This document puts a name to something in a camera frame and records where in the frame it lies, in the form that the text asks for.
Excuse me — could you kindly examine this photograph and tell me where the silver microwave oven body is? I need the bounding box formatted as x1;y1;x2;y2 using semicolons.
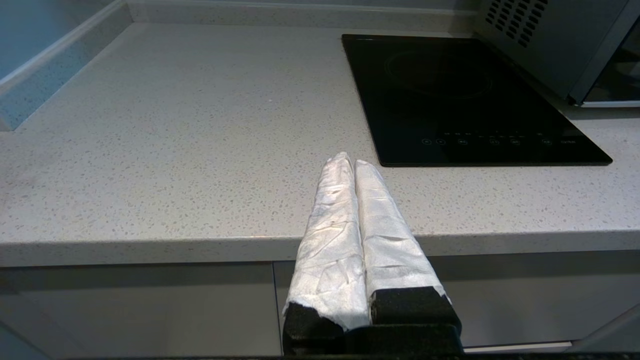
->
472;0;640;108

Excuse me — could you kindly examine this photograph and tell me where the grey cabinet drawer front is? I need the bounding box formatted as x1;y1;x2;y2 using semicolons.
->
274;250;640;349
0;262;282;360

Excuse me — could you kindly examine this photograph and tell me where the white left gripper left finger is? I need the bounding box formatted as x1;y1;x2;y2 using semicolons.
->
281;151;372;354

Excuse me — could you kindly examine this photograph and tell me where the black induction cooktop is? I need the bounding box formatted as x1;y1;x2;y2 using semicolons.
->
341;33;614;168

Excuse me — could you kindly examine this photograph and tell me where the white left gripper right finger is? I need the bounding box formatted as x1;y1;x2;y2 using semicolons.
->
354;159;462;328

